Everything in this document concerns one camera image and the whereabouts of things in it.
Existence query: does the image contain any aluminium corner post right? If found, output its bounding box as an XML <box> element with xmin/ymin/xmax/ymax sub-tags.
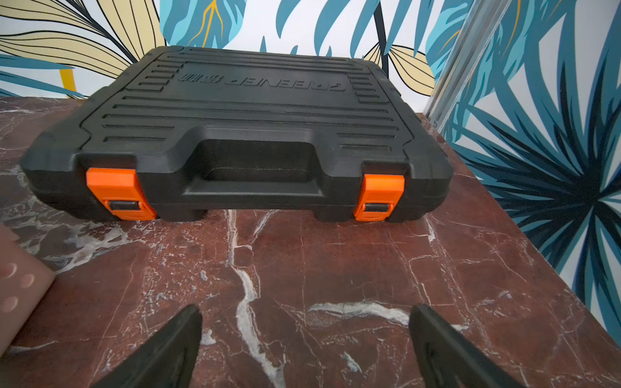
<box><xmin>425</xmin><ymin>1</ymin><xmax>511</xmax><ymax>130</ymax></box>

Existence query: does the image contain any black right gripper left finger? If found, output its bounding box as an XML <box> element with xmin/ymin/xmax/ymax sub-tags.
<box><xmin>93</xmin><ymin>305</ymin><xmax>202</xmax><ymax>387</ymax></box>

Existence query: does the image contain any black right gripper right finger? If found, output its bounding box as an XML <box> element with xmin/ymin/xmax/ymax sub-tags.
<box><xmin>409</xmin><ymin>304</ymin><xmax>522</xmax><ymax>387</ymax></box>

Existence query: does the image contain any black plastic tool case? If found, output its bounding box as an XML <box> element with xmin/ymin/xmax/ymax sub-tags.
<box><xmin>21</xmin><ymin>46</ymin><xmax>453</xmax><ymax>222</ymax></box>

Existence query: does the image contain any pink perforated plastic basket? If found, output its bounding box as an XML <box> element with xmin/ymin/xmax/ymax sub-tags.
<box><xmin>0</xmin><ymin>225</ymin><xmax>55</xmax><ymax>353</ymax></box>

